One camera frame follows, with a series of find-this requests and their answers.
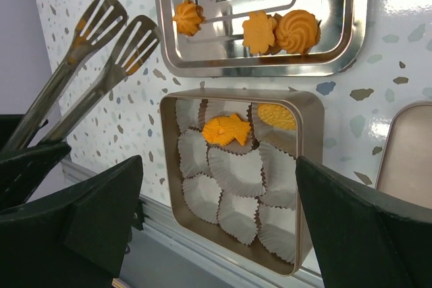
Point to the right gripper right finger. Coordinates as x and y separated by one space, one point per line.
363 237

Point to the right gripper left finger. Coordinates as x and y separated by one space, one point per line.
76 237

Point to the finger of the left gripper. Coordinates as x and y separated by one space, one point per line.
23 170

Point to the orange dotted round cookie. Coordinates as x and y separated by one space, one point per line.
277 116

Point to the orange fish cookie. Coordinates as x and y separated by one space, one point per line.
223 130

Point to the orange star swirl cookie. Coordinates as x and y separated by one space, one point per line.
188 18

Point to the gold tin lid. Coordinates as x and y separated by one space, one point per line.
405 169

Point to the gold square cookie tin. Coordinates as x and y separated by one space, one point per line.
243 198

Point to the orange swirl round cookie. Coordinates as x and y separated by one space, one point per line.
298 32

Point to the orange flower flat cookie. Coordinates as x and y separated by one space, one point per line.
259 33

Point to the steel baking tray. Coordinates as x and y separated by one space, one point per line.
219 38

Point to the aluminium front rail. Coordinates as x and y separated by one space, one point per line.
163 250

